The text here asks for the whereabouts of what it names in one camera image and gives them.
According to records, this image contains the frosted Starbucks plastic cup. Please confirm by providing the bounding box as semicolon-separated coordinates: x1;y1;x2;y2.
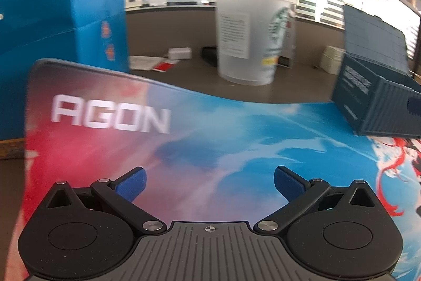
214;0;295;86

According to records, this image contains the small white charger box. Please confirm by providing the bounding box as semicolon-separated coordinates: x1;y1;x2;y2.
168;47;193;61

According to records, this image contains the blue AGON mouse mat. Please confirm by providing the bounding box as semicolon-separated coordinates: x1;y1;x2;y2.
5;59;420;280

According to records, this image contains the white red paper leaflet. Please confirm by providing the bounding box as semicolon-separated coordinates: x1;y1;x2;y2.
129;56;179;73

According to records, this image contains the blue paper gift bag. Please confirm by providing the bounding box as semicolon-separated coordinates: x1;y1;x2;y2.
1;0;129;140

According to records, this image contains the blue container storage box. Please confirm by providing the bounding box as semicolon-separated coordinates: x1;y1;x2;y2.
331;5;421;138

